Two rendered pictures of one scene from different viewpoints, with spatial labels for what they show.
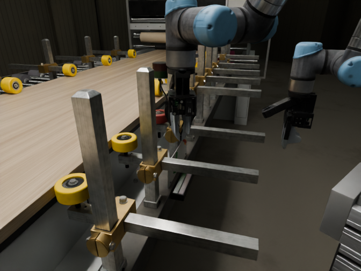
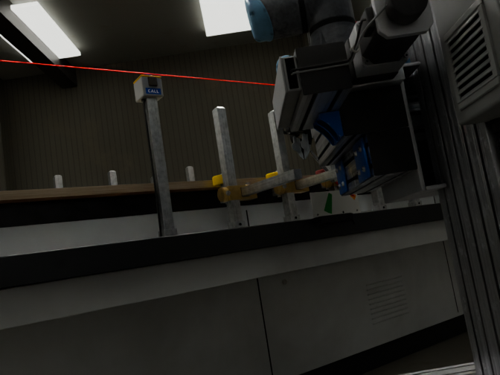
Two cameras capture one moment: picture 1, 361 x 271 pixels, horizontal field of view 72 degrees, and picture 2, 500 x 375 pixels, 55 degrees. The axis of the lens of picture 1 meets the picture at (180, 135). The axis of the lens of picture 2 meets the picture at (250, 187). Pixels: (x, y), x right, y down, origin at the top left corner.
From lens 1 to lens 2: 1.41 m
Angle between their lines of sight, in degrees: 50
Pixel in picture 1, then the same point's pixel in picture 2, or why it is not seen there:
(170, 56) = not seen: hidden behind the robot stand
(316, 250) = not seen: outside the picture
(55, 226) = (218, 223)
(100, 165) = (222, 142)
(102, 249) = (222, 193)
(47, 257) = not seen: hidden behind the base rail
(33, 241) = (202, 220)
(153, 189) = (287, 202)
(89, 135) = (218, 126)
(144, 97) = (273, 129)
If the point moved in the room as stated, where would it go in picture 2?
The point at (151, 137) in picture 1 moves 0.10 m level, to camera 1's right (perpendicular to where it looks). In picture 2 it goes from (280, 157) to (302, 150)
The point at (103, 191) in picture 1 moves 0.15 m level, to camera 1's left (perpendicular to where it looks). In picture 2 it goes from (224, 158) to (194, 167)
